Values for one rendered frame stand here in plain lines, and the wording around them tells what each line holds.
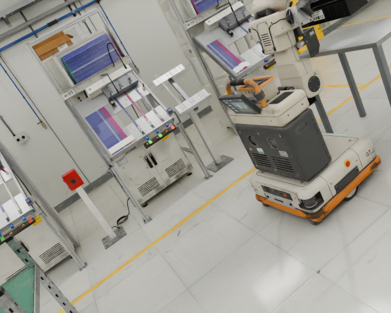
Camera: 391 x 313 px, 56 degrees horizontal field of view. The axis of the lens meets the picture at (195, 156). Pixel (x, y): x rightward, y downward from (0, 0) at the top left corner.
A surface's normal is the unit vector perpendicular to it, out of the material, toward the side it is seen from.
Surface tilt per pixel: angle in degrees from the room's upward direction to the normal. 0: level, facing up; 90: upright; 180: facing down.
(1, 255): 90
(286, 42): 90
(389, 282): 0
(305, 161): 90
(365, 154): 90
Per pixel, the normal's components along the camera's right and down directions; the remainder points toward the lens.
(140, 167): 0.39, 0.16
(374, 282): -0.46, -0.82
